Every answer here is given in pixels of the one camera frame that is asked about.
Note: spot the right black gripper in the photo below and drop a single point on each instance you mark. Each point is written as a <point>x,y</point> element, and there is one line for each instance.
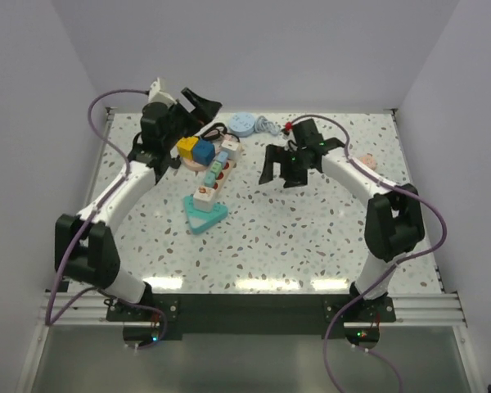
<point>276,155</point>

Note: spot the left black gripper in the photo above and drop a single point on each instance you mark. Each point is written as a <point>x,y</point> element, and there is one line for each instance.
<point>203,112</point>

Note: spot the round light blue socket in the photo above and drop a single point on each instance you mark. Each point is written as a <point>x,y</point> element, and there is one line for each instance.
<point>241,124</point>

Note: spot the white small adapter plug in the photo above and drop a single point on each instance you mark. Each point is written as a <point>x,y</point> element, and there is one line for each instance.
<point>232,148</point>

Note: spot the beige long power strip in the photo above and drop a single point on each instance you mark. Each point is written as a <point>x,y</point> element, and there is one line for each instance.
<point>224,175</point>

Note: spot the pink round socket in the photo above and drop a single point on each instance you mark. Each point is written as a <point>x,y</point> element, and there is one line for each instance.
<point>369,161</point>

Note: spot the teal triangular power strip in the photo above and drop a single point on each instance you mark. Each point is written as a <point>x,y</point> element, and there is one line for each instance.
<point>199,221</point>

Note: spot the white cube tiger sticker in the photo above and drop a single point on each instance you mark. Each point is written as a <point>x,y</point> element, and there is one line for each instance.
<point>204,198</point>

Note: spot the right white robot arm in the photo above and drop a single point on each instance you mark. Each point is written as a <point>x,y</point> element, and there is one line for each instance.
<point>393,223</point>

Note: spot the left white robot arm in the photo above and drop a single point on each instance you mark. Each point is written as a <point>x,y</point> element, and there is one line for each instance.
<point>85,249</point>

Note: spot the yellow cube socket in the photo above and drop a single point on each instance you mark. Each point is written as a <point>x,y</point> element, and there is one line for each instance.
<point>185,147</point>

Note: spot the blue cube socket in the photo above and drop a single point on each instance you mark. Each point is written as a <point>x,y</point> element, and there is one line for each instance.
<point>203,152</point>

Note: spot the light blue adapter plug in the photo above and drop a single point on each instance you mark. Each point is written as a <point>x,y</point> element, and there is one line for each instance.
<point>222,157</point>

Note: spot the green adapter plug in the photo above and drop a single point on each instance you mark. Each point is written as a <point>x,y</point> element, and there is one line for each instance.
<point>216,168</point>

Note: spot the teal adapter plug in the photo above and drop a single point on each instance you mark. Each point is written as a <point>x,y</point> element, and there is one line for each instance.
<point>210,179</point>

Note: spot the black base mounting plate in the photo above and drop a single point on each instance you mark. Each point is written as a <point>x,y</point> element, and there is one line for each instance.
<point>245,313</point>

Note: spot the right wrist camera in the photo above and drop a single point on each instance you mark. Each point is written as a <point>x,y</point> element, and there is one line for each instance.
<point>301,135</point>

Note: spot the aluminium rail frame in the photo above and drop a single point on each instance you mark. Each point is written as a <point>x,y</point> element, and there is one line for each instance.
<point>429,310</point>

